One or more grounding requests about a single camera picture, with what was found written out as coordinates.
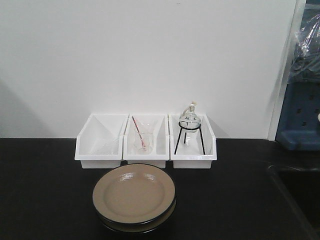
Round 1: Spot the beige plate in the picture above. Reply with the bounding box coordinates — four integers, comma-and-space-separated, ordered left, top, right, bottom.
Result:
96, 197, 178, 234
92, 164, 176, 224

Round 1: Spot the glass beaker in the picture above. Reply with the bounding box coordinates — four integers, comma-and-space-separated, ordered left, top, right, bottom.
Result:
133, 121, 154, 155

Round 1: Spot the white bin middle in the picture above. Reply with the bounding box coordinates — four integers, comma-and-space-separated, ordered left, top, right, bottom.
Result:
123, 114, 170, 168

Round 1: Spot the white bin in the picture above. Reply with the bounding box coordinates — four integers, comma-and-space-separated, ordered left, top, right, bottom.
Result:
123, 114, 170, 168
168, 114, 217, 169
74, 113, 129, 169

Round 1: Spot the black tripod stand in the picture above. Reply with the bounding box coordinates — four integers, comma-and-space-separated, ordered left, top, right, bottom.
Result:
174, 121, 206, 155

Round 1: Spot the red glass stirring rod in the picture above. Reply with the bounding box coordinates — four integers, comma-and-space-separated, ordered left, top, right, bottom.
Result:
131, 116, 147, 151

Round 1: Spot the glass alcohol lamp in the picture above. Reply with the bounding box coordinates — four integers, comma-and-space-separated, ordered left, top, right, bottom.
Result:
179, 102, 201, 133

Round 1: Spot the white bin right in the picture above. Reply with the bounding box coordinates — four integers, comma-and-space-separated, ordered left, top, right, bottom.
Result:
168, 114, 217, 169

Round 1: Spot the white bin left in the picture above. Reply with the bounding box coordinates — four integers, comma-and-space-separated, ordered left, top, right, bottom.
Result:
74, 113, 129, 169

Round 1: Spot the blue-grey drying pegboard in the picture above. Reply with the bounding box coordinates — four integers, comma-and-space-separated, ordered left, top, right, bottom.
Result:
275, 0, 320, 152

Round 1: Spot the plastic bag of pegs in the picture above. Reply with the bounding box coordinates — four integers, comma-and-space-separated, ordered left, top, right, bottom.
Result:
287, 12, 320, 84

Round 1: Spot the black lab sink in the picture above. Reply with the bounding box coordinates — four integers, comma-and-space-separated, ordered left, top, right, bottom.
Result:
267, 165, 320, 240

